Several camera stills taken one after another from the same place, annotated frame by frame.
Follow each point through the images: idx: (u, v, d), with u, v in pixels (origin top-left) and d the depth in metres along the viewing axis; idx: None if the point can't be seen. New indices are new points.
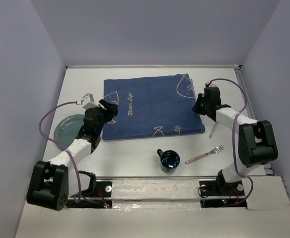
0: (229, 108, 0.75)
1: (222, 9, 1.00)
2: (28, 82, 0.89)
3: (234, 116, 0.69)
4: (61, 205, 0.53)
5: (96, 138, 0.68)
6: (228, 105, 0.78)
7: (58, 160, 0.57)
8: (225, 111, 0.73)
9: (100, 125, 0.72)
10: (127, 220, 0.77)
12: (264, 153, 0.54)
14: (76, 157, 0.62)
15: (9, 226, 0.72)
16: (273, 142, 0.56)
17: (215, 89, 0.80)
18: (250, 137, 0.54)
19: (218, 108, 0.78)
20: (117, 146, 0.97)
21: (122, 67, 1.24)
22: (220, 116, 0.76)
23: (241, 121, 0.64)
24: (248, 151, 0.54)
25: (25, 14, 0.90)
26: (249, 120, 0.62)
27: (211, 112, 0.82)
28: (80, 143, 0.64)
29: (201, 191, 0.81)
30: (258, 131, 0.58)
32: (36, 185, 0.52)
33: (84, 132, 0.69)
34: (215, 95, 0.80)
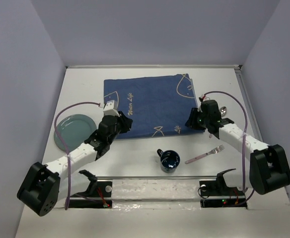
0: (231, 125, 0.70)
1: (223, 9, 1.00)
2: (28, 82, 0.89)
3: (241, 138, 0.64)
4: (46, 209, 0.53)
5: (104, 147, 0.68)
6: (231, 121, 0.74)
7: (56, 166, 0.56)
8: (230, 130, 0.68)
9: (112, 135, 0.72)
10: (128, 220, 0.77)
12: (278, 180, 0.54)
14: (75, 165, 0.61)
15: (9, 226, 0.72)
16: (286, 168, 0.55)
17: (213, 102, 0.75)
18: (264, 167, 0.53)
19: (221, 125, 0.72)
20: (117, 146, 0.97)
21: (122, 67, 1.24)
22: (224, 135, 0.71)
23: (250, 145, 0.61)
24: (262, 182, 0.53)
25: (24, 13, 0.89)
26: (258, 145, 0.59)
27: (213, 129, 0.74)
28: (84, 150, 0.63)
29: (201, 191, 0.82)
30: (269, 155, 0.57)
32: (29, 184, 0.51)
33: (95, 137, 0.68)
34: (215, 109, 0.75)
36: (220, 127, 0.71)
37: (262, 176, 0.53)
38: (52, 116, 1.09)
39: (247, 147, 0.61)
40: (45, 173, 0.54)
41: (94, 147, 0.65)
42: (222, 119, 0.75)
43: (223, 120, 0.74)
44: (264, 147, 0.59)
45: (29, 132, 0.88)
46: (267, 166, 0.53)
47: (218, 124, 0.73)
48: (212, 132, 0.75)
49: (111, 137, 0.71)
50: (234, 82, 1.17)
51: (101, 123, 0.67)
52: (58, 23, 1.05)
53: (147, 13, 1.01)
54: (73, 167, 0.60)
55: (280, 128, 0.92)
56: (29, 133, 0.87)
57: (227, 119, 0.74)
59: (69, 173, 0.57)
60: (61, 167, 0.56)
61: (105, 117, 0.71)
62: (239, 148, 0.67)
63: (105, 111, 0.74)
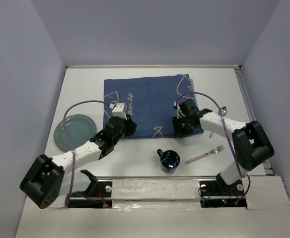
0: (210, 113, 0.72)
1: (222, 9, 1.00)
2: (27, 81, 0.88)
3: (220, 122, 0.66)
4: (47, 202, 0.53)
5: (109, 147, 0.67)
6: (209, 110, 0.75)
7: (61, 160, 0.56)
8: (209, 117, 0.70)
9: (118, 136, 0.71)
10: (128, 220, 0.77)
12: (262, 153, 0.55)
14: (80, 161, 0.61)
15: (9, 226, 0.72)
16: (267, 140, 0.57)
17: (188, 100, 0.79)
18: (247, 142, 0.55)
19: (200, 115, 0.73)
20: (117, 145, 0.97)
21: (122, 67, 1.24)
22: (206, 124, 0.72)
23: (231, 127, 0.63)
24: (248, 156, 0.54)
25: (24, 13, 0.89)
26: (237, 125, 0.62)
27: (194, 120, 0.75)
28: (89, 148, 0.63)
29: (201, 191, 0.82)
30: (249, 132, 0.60)
32: (32, 176, 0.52)
33: (101, 136, 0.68)
34: (191, 105, 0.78)
36: (200, 118, 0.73)
37: (247, 151, 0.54)
38: (52, 116, 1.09)
39: (229, 129, 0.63)
40: (50, 165, 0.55)
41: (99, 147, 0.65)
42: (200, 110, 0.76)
43: (201, 110, 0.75)
44: (243, 125, 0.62)
45: (29, 132, 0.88)
46: (249, 141, 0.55)
47: (197, 115, 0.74)
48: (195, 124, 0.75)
49: (117, 138, 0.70)
50: (234, 82, 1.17)
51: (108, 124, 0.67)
52: (58, 24, 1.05)
53: (147, 13, 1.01)
54: (77, 163, 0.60)
55: (280, 128, 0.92)
56: (29, 133, 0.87)
57: (205, 109, 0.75)
59: (73, 168, 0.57)
60: (66, 162, 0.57)
61: (112, 118, 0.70)
62: (222, 134, 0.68)
63: (113, 112, 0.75)
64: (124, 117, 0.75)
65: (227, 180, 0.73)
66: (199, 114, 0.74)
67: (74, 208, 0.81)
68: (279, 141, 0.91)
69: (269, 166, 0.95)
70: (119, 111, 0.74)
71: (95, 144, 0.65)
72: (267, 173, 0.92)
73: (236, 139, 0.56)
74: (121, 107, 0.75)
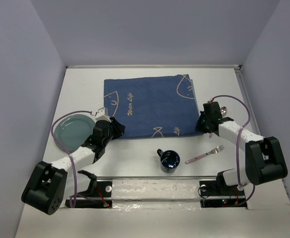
0: (230, 121, 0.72)
1: (222, 8, 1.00)
2: (27, 81, 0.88)
3: (238, 131, 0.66)
4: (53, 208, 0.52)
5: (100, 149, 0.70)
6: (231, 119, 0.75)
7: (60, 164, 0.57)
8: (228, 125, 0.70)
9: (107, 137, 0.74)
10: (128, 220, 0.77)
12: (273, 170, 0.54)
14: (78, 164, 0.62)
15: (9, 226, 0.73)
16: (282, 160, 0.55)
17: (214, 103, 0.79)
18: (258, 155, 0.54)
19: (220, 122, 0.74)
20: (110, 145, 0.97)
21: (122, 67, 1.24)
22: (224, 132, 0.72)
23: (247, 138, 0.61)
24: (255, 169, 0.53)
25: (24, 12, 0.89)
26: (254, 137, 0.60)
27: (213, 126, 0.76)
28: (84, 151, 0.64)
29: (201, 191, 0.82)
30: (265, 148, 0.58)
32: (34, 185, 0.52)
33: (91, 141, 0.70)
34: (215, 109, 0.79)
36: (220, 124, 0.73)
37: (256, 164, 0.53)
38: (52, 116, 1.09)
39: (243, 139, 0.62)
40: (50, 172, 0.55)
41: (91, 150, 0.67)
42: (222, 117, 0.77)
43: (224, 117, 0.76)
44: (260, 138, 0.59)
45: (29, 133, 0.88)
46: (261, 155, 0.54)
47: (217, 121, 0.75)
48: (212, 130, 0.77)
49: (106, 140, 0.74)
50: (234, 82, 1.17)
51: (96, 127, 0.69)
52: (58, 24, 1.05)
53: (147, 12, 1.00)
54: (75, 166, 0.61)
55: (280, 128, 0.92)
56: (29, 133, 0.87)
57: (227, 117, 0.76)
59: (74, 171, 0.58)
60: (66, 165, 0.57)
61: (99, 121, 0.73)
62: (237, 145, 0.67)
63: (97, 117, 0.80)
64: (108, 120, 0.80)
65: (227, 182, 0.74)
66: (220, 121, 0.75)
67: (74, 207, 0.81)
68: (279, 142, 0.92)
69: None
70: (101, 115, 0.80)
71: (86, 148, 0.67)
72: None
73: (248, 150, 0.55)
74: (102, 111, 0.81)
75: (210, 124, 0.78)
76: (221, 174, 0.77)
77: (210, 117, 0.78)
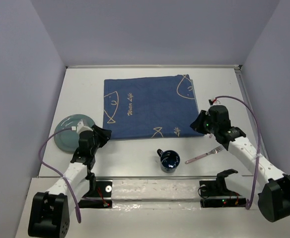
0: (243, 140, 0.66)
1: (222, 9, 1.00)
2: (27, 81, 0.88)
3: (254, 159, 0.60)
4: (64, 232, 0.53)
5: (91, 159, 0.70)
6: (242, 132, 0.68)
7: (57, 189, 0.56)
8: (241, 147, 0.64)
9: (94, 147, 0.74)
10: (127, 220, 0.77)
12: (289, 209, 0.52)
14: (73, 183, 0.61)
15: (9, 226, 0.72)
16: None
17: (223, 111, 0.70)
18: (278, 199, 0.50)
19: (230, 137, 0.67)
20: (102, 150, 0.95)
21: (122, 67, 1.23)
22: (234, 150, 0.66)
23: (264, 171, 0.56)
24: (272, 210, 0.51)
25: (24, 12, 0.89)
26: (272, 171, 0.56)
27: (222, 138, 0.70)
28: (76, 168, 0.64)
29: (201, 191, 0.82)
30: (283, 183, 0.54)
32: (37, 217, 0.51)
33: (79, 154, 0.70)
34: (225, 118, 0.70)
36: (230, 141, 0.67)
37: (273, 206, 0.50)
38: (52, 117, 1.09)
39: (261, 173, 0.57)
40: (49, 200, 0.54)
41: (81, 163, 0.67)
42: (232, 129, 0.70)
43: (233, 129, 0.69)
44: (280, 175, 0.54)
45: (29, 133, 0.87)
46: (280, 198, 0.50)
47: (227, 134, 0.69)
48: (221, 142, 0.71)
49: (94, 149, 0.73)
50: (234, 82, 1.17)
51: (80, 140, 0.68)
52: (58, 23, 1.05)
53: (146, 11, 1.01)
54: (71, 186, 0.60)
55: (280, 128, 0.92)
56: (29, 133, 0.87)
57: (237, 129, 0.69)
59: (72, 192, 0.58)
60: (64, 188, 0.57)
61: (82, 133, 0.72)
62: (250, 169, 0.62)
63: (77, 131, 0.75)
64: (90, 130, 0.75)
65: (229, 186, 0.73)
66: (230, 134, 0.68)
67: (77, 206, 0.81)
68: (280, 142, 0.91)
69: None
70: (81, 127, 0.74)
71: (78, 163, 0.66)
72: None
73: (268, 190, 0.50)
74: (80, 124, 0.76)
75: (218, 136, 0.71)
76: (225, 176, 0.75)
77: (218, 128, 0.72)
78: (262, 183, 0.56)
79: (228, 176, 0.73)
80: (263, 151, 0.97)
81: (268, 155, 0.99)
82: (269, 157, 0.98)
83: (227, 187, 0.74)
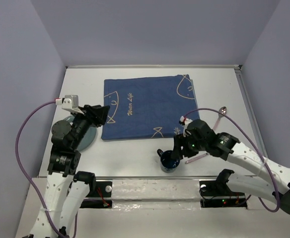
0: (240, 147, 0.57)
1: (222, 9, 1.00)
2: (27, 80, 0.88)
3: (263, 167, 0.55)
4: None
5: (72, 158, 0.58)
6: (233, 137, 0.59)
7: (41, 228, 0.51)
8: (244, 156, 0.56)
9: (77, 139, 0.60)
10: (127, 220, 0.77)
12: None
14: (59, 207, 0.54)
15: (9, 227, 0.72)
16: None
17: (201, 123, 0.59)
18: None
19: (225, 148, 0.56)
20: (101, 150, 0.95)
21: (122, 67, 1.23)
22: (233, 161, 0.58)
23: (279, 177, 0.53)
24: None
25: (24, 12, 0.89)
26: (285, 175, 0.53)
27: (217, 151, 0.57)
28: (56, 187, 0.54)
29: (201, 191, 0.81)
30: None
32: None
33: (59, 151, 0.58)
34: (207, 130, 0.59)
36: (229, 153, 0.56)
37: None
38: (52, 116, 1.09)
39: (277, 180, 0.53)
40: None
41: (58, 171, 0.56)
42: (221, 137, 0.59)
43: (222, 137, 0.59)
44: None
45: (29, 133, 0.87)
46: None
47: (221, 145, 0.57)
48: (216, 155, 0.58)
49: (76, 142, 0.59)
50: (234, 82, 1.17)
51: (53, 135, 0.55)
52: (58, 24, 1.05)
53: (146, 11, 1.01)
54: (58, 212, 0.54)
55: (280, 128, 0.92)
56: (29, 133, 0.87)
57: (226, 135, 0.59)
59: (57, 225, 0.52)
60: (48, 226, 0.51)
61: (57, 124, 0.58)
62: (257, 175, 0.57)
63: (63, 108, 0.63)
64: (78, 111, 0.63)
65: (232, 189, 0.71)
66: (224, 144, 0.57)
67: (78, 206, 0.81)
68: (280, 142, 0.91)
69: None
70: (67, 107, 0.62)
71: (56, 172, 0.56)
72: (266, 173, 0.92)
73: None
74: (69, 102, 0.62)
75: (210, 151, 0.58)
76: (226, 180, 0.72)
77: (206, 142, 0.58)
78: (281, 189, 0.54)
79: (229, 180, 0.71)
80: (263, 151, 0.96)
81: (268, 155, 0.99)
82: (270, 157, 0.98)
83: (231, 189, 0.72)
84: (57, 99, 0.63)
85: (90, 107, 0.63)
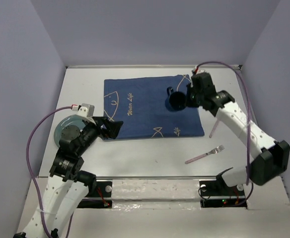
0: (233, 105, 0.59)
1: (222, 9, 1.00)
2: (27, 80, 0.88)
3: (246, 127, 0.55)
4: None
5: (76, 164, 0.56)
6: (230, 96, 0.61)
7: (33, 228, 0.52)
8: (232, 114, 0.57)
9: (83, 146, 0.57)
10: (127, 220, 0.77)
12: (274, 172, 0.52)
14: (54, 209, 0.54)
15: (9, 227, 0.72)
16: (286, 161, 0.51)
17: (206, 75, 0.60)
18: (269, 164, 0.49)
19: (219, 103, 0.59)
20: (102, 150, 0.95)
21: (122, 67, 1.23)
22: (222, 116, 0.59)
23: (255, 140, 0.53)
24: (261, 175, 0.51)
25: (24, 12, 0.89)
26: (264, 140, 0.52)
27: (209, 104, 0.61)
28: (54, 189, 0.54)
29: (201, 191, 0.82)
30: (272, 149, 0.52)
32: None
33: (63, 154, 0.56)
34: (208, 83, 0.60)
36: (219, 109, 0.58)
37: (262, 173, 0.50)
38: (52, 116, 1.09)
39: (253, 142, 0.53)
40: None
41: (60, 174, 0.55)
42: (219, 92, 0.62)
43: (220, 93, 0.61)
44: (271, 143, 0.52)
45: (29, 132, 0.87)
46: (270, 165, 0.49)
47: (215, 99, 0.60)
48: (208, 108, 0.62)
49: (82, 149, 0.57)
50: (234, 82, 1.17)
51: (62, 138, 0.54)
52: (58, 24, 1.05)
53: (146, 12, 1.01)
54: (53, 215, 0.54)
55: (280, 128, 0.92)
56: (29, 133, 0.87)
57: (224, 93, 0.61)
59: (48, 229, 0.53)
60: (39, 228, 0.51)
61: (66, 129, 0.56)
62: (239, 136, 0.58)
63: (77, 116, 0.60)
64: (92, 120, 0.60)
65: (228, 181, 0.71)
66: (218, 99, 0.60)
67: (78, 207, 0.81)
68: (280, 142, 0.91)
69: None
70: (82, 116, 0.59)
71: (57, 176, 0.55)
72: None
73: (261, 161, 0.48)
74: (85, 111, 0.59)
75: (203, 102, 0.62)
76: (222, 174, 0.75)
77: (203, 94, 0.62)
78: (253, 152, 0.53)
79: (224, 172, 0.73)
80: None
81: None
82: None
83: (227, 184, 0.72)
84: (73, 105, 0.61)
85: (105, 119, 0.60)
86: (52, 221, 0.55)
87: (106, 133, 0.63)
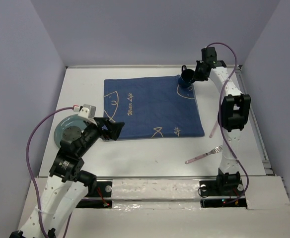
0: (222, 69, 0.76)
1: (222, 9, 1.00)
2: (27, 80, 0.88)
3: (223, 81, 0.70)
4: None
5: (76, 164, 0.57)
6: (225, 64, 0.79)
7: (30, 228, 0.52)
8: (218, 73, 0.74)
9: (85, 147, 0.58)
10: (127, 220, 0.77)
12: (236, 120, 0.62)
14: (51, 210, 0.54)
15: (9, 226, 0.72)
16: (247, 112, 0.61)
17: (211, 48, 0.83)
18: (230, 107, 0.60)
19: (214, 65, 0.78)
20: (101, 150, 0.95)
21: (122, 67, 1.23)
22: (213, 77, 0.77)
23: (227, 90, 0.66)
24: (224, 118, 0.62)
25: (24, 13, 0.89)
26: (234, 91, 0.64)
27: (206, 66, 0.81)
28: (53, 190, 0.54)
29: (201, 191, 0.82)
30: (239, 101, 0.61)
32: None
33: (64, 154, 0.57)
34: (211, 53, 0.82)
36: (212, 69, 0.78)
37: (225, 113, 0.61)
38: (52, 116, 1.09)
39: (225, 91, 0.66)
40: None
41: (60, 174, 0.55)
42: (217, 61, 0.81)
43: (218, 61, 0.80)
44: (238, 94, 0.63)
45: (29, 132, 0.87)
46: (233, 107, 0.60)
47: (212, 63, 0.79)
48: (206, 71, 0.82)
49: (84, 149, 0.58)
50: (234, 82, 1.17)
51: (63, 139, 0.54)
52: (58, 24, 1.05)
53: (146, 12, 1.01)
54: (50, 214, 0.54)
55: (279, 128, 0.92)
56: (29, 132, 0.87)
57: (221, 62, 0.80)
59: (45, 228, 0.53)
60: (36, 228, 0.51)
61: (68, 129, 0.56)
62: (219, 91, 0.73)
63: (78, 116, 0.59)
64: (94, 121, 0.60)
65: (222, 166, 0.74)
66: (215, 63, 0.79)
67: (78, 207, 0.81)
68: (280, 142, 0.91)
69: (269, 166, 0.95)
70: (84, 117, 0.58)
71: (57, 176, 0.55)
72: (267, 173, 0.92)
73: (224, 102, 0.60)
74: (87, 112, 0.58)
75: (204, 66, 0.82)
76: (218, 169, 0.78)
77: (205, 61, 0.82)
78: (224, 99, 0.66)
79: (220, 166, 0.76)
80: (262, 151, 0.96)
81: (268, 155, 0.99)
82: (270, 157, 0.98)
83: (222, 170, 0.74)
84: (75, 106, 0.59)
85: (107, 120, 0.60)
86: (50, 221, 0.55)
87: (107, 134, 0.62)
